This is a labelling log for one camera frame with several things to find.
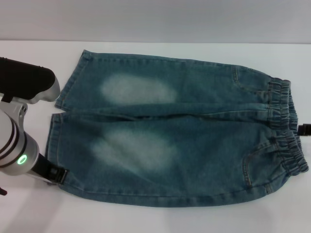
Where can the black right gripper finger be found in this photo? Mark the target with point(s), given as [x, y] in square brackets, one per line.
[305, 129]

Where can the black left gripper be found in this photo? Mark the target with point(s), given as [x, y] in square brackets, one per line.
[45, 170]

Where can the blue denim shorts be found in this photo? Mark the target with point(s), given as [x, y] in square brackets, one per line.
[184, 145]

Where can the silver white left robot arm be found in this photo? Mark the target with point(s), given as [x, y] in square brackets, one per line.
[17, 148]

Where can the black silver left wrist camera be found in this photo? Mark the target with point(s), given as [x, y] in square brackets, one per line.
[24, 80]

